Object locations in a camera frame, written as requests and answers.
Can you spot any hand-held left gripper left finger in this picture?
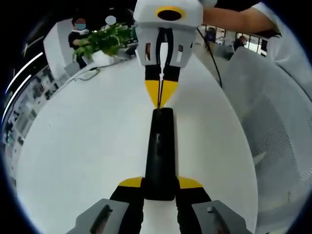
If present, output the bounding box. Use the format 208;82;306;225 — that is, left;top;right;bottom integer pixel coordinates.
65;176;146;234

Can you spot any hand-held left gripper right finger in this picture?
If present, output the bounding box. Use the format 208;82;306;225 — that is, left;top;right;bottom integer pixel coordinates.
175;175;254;234

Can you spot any black remote control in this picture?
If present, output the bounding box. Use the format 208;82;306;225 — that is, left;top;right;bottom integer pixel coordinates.
144;107;176;202

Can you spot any green potted plant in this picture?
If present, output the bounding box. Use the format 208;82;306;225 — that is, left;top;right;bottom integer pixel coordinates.
73;23;137;60

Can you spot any white planter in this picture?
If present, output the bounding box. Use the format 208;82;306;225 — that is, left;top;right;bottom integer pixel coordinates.
93;50;118;65

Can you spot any white square pillar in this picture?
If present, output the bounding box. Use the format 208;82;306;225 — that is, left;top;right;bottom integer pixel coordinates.
43;20;81;78

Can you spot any grey mesh office chair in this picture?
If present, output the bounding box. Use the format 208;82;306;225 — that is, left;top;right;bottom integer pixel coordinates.
220;46;311;234

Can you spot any person's white shirt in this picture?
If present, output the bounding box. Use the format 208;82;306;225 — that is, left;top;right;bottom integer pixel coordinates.
251;1;312;81

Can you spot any ceiling light strip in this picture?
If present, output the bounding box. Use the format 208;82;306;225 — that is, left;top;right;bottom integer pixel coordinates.
2;74;33;116
14;52;44;77

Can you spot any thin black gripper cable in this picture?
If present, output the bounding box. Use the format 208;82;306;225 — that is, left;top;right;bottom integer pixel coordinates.
196;27;223;87

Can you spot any blue white wall display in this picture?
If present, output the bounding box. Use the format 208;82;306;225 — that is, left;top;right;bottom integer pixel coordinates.
2;64;63;147

